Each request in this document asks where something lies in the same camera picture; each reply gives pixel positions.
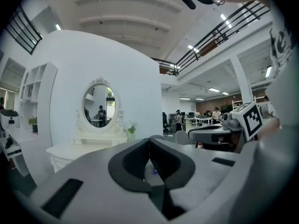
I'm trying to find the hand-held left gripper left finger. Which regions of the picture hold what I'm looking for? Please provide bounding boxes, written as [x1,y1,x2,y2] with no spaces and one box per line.
[108,138,152,193]

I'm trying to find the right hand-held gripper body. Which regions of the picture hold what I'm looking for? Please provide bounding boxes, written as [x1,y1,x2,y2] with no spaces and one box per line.
[187,101,263,153]

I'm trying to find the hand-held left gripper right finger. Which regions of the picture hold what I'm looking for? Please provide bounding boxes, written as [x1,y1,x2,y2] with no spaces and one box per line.
[149,138,196,191]

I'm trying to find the cream ornate dressing table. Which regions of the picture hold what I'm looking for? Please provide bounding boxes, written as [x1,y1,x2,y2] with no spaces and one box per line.
[46,76,128,174]

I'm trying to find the person's right forearm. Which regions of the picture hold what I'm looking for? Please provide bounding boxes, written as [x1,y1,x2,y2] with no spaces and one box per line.
[258,117,281,140]

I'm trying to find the white bin with black parts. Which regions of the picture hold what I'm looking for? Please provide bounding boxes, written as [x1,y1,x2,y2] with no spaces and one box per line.
[0,135,23,161]

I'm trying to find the grey padded chair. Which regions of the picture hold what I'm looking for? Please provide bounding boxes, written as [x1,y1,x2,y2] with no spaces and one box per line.
[174,130,196,146]

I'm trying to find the white office desk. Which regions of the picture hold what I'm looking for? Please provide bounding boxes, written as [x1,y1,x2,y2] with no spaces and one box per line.
[184,117,214,127]

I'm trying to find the white flowers in vase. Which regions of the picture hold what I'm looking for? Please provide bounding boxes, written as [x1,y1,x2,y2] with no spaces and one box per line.
[125,120,139,142]

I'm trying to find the person's white printed shirt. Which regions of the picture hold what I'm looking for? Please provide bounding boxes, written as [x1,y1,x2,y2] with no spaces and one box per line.
[228,0,299,224]

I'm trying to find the black office chair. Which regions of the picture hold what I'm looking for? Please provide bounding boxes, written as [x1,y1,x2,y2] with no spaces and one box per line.
[162,112,172,133]

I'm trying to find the oval white-framed mirror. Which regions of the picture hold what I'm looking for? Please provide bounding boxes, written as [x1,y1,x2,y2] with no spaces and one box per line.
[75,76,124,133]

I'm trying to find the black balcony railing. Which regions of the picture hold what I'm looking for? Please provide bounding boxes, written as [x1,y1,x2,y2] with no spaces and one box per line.
[5,4,44,55]
[151,0,271,76]

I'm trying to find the potted green plant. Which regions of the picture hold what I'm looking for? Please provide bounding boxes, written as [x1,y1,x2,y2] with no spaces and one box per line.
[28,116,38,133]

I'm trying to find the white cubby shelf unit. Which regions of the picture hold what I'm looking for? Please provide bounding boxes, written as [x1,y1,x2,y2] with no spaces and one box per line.
[19,62,58,135]

